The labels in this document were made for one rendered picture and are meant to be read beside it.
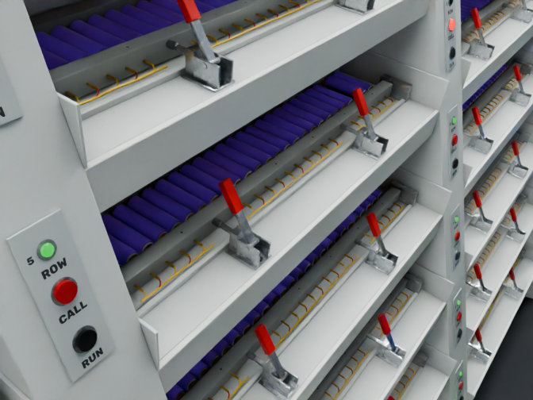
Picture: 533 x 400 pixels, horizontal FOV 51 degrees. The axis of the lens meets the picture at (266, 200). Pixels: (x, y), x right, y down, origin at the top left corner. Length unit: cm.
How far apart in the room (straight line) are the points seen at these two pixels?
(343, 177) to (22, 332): 44
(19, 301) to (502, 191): 121
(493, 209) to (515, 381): 52
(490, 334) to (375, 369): 67
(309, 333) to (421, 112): 38
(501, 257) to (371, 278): 74
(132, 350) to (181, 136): 17
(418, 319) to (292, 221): 48
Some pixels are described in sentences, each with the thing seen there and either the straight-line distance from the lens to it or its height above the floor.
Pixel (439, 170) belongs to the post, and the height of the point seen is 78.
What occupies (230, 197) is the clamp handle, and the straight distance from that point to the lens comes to 55.
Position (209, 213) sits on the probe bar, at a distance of 60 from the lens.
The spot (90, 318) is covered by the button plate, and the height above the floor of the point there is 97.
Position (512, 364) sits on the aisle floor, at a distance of 173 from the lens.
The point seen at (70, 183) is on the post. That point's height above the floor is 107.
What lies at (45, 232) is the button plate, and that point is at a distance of 39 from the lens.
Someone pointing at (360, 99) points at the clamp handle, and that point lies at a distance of 75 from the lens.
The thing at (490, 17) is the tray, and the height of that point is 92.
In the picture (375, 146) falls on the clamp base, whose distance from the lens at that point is 76.
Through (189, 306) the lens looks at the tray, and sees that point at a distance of 54.
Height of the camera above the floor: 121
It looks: 27 degrees down
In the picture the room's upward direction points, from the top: 11 degrees counter-clockwise
